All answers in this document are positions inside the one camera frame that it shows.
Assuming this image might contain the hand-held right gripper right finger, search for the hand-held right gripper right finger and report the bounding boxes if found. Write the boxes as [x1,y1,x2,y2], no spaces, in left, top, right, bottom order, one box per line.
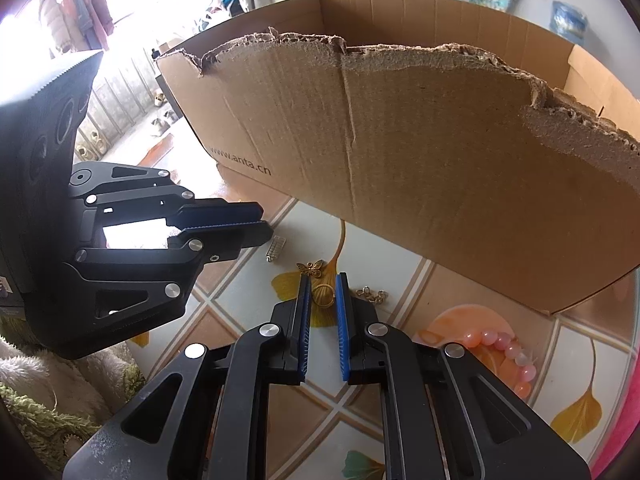
[336,273,591,480]

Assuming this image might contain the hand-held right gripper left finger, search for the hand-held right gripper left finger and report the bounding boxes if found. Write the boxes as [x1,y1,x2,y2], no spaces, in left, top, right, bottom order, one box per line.
[62,274,313,480]

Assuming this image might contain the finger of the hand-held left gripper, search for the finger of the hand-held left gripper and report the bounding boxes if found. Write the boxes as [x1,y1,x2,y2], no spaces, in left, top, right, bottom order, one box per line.
[67,160,264,251]
[27,220,275,361]

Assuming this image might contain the silver bar pendant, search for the silver bar pendant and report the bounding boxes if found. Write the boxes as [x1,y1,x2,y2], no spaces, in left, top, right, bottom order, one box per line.
[264,236,287,264]

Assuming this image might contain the pink bead bracelet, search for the pink bead bracelet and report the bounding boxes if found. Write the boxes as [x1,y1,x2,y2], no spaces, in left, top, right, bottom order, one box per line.
[462,329,538,401]

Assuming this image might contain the brown cardboard box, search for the brown cardboard box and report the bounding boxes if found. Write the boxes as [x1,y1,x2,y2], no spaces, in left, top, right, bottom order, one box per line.
[154,0,640,317]

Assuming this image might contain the leaf patterned tablecloth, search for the leaf patterned tablecloth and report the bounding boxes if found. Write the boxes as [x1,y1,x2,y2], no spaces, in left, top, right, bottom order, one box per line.
[127,135,636,480]

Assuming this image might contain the hanging clothes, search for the hanging clothes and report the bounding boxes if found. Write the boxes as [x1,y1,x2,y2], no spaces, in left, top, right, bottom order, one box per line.
[37,0,117,55]

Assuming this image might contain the pink floral blanket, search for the pink floral blanket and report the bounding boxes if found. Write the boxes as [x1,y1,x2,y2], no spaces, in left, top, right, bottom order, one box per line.
[587,360,640,480]

